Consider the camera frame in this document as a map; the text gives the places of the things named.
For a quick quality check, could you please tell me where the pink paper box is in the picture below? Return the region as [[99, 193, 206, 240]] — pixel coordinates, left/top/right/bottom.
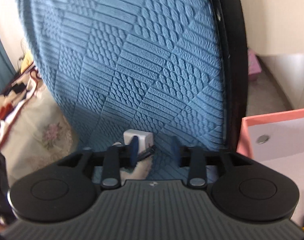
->
[[247, 49, 262, 81]]

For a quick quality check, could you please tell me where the pink white cardboard box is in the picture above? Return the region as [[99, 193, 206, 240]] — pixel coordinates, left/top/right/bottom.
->
[[238, 108, 304, 225]]

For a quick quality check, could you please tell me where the blue textured sofa cover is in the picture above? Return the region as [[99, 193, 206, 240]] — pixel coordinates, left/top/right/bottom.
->
[[16, 0, 226, 180]]

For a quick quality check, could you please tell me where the cream floral lace cloth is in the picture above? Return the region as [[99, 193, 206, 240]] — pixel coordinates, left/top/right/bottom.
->
[[0, 85, 79, 185]]

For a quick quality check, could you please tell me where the white charger adapter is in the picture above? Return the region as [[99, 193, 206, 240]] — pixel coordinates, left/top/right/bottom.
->
[[123, 129, 155, 166]]

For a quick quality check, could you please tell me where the patterned red white blanket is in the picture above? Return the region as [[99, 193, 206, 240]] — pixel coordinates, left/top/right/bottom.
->
[[0, 67, 42, 149]]

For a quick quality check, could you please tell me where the black sofa frame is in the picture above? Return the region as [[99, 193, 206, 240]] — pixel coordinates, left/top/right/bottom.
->
[[211, 0, 248, 152]]

